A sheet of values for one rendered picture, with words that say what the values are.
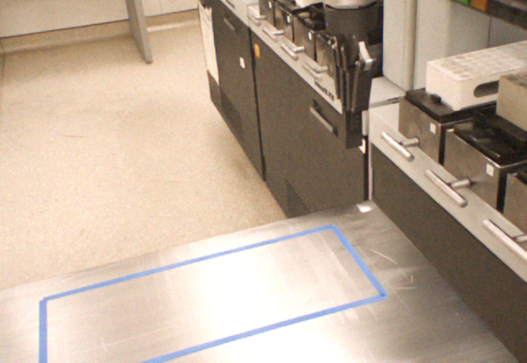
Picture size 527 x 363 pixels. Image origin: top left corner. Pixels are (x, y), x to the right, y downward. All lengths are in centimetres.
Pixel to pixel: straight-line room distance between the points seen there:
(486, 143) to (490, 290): 23
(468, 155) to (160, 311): 53
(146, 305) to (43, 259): 166
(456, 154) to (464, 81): 12
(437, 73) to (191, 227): 139
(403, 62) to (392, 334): 80
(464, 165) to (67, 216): 180
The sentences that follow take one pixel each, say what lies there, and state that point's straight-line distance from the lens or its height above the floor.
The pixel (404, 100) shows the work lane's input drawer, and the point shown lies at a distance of 119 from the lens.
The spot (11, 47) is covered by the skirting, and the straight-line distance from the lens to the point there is 460.
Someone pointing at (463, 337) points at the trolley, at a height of 82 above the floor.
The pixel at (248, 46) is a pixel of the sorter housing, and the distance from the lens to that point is 219.
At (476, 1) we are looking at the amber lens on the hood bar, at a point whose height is 98.
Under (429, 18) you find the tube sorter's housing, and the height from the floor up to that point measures 91.
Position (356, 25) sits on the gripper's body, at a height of 98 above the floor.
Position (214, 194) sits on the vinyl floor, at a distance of 253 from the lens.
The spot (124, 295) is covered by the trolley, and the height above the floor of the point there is 82.
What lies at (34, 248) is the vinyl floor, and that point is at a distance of 246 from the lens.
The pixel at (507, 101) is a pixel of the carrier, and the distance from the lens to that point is 108.
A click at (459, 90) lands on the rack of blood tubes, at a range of 112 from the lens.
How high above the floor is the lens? 128
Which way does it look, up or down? 29 degrees down
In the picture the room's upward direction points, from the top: 6 degrees counter-clockwise
